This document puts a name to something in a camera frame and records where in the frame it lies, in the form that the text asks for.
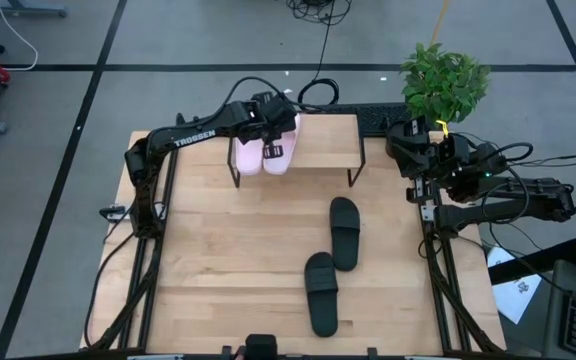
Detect white paper sheet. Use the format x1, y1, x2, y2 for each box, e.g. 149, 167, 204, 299
486, 246, 543, 325

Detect black rubber slide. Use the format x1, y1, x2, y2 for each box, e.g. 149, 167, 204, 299
303, 251, 340, 339
329, 196, 362, 273

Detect black cable bundle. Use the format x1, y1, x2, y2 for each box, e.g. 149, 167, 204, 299
285, 0, 353, 26

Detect black floor bar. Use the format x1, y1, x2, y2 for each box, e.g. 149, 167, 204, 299
487, 237, 576, 286

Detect black table-level camera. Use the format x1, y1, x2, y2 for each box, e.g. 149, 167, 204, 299
244, 333, 279, 360

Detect green potted plant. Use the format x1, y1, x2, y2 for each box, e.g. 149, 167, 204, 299
400, 42, 493, 126

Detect wooden shelf black metal legs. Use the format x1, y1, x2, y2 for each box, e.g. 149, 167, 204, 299
226, 113, 368, 189

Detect yellow hanging cable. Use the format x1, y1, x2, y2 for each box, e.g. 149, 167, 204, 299
430, 0, 452, 46

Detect white floor cable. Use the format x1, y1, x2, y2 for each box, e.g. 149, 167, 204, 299
0, 0, 39, 72

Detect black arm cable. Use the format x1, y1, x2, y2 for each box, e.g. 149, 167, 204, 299
220, 74, 319, 112

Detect black coiled floor cable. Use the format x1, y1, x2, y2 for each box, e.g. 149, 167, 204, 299
296, 0, 342, 112

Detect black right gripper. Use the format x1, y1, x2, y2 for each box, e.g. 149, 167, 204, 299
386, 119, 470, 180

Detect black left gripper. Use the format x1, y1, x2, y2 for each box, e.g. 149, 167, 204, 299
252, 91, 299, 160

